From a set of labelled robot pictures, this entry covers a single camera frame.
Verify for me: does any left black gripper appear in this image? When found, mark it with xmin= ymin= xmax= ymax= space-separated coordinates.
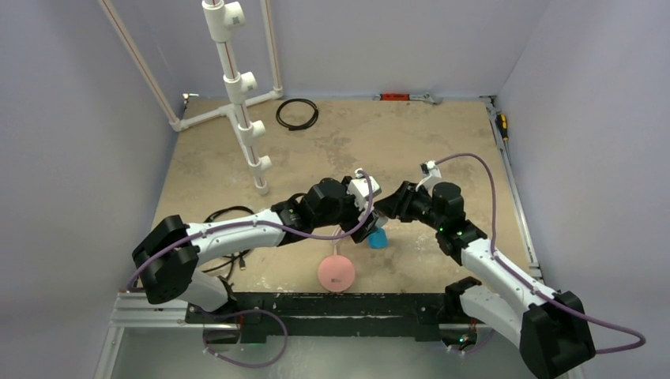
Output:
xmin=313 ymin=178 xmax=377 ymax=242

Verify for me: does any blue plug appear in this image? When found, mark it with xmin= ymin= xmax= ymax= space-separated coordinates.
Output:
xmin=367 ymin=228 xmax=390 ymax=250

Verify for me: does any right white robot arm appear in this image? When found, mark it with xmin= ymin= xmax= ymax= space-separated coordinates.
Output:
xmin=375 ymin=182 xmax=596 ymax=378

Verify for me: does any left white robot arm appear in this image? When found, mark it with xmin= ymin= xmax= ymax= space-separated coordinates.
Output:
xmin=130 ymin=171 xmax=382 ymax=323

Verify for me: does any pink round puck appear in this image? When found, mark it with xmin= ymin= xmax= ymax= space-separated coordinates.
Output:
xmin=317 ymin=254 xmax=356 ymax=293

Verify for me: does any red adjustable wrench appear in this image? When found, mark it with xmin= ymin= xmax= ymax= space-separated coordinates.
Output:
xmin=372 ymin=92 xmax=442 ymax=105

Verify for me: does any yellow black screwdriver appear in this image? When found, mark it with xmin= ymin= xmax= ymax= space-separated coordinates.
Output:
xmin=495 ymin=112 xmax=509 ymax=142

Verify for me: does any pink coiled cable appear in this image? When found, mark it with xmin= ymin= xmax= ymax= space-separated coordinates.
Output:
xmin=330 ymin=227 xmax=357 ymax=258

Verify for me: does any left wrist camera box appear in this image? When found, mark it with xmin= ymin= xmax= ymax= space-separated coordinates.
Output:
xmin=346 ymin=168 xmax=382 ymax=211

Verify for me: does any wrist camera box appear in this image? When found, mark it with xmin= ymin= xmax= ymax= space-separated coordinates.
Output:
xmin=346 ymin=168 xmax=382 ymax=211
xmin=416 ymin=160 xmax=442 ymax=193

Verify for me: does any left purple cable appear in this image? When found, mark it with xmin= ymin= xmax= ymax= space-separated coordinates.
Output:
xmin=124 ymin=168 xmax=376 ymax=370

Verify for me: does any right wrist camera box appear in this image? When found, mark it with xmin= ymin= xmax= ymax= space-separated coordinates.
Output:
xmin=416 ymin=160 xmax=442 ymax=193

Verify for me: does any black cable ring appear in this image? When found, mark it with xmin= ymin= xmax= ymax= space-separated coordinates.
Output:
xmin=276 ymin=98 xmax=319 ymax=131

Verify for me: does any black USB cable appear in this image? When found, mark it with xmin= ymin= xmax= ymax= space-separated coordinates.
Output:
xmin=201 ymin=205 xmax=258 ymax=276

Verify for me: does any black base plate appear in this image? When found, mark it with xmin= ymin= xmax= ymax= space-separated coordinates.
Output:
xmin=186 ymin=292 xmax=470 ymax=343

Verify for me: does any white PVC pipe frame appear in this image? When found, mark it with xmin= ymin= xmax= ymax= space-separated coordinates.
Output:
xmin=99 ymin=1 xmax=284 ymax=195

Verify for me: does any aluminium frame rail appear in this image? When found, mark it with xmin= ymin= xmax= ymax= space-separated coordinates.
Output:
xmin=108 ymin=291 xmax=210 ymax=329

